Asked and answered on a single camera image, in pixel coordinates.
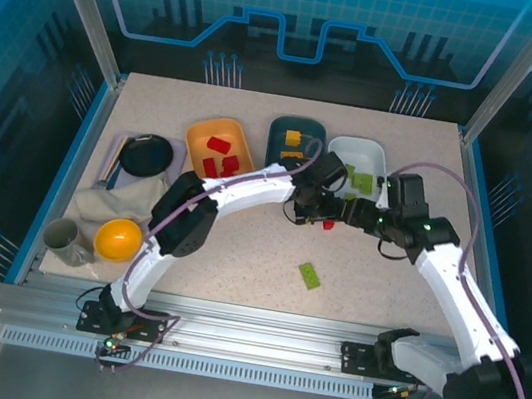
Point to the rounded red lego brick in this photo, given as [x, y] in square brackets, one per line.
[327, 225]

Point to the long yellow lego brick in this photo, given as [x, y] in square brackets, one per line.
[292, 154]

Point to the white plastic container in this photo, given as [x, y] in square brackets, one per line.
[359, 153]

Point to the dark teal plastic container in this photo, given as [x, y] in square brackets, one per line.
[279, 133]

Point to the orange plastic container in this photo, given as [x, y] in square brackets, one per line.
[241, 145]

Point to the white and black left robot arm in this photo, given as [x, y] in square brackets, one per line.
[248, 186]

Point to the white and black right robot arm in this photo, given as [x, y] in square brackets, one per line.
[462, 301]

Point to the long green lego brick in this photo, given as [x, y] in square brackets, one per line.
[310, 275]

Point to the lavender plastic tray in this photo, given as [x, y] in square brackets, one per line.
[179, 153]

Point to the small led connector module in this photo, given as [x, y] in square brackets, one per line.
[398, 392]
[111, 344]

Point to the black round plate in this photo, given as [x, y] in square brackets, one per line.
[146, 155]

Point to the beige cloth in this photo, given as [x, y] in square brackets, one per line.
[119, 201]

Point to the yellow plastic bowl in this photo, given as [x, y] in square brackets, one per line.
[118, 239]

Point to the beige wooden utensil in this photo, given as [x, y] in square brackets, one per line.
[116, 155]

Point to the silver fork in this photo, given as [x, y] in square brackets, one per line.
[102, 184]

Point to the grey plastic cup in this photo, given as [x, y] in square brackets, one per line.
[64, 241]

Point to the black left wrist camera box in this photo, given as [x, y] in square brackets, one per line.
[330, 169]

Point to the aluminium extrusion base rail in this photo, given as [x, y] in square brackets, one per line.
[250, 333]

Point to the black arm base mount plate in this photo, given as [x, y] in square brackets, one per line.
[357, 358]
[92, 319]

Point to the aluminium frame post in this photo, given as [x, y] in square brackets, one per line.
[91, 10]
[511, 76]

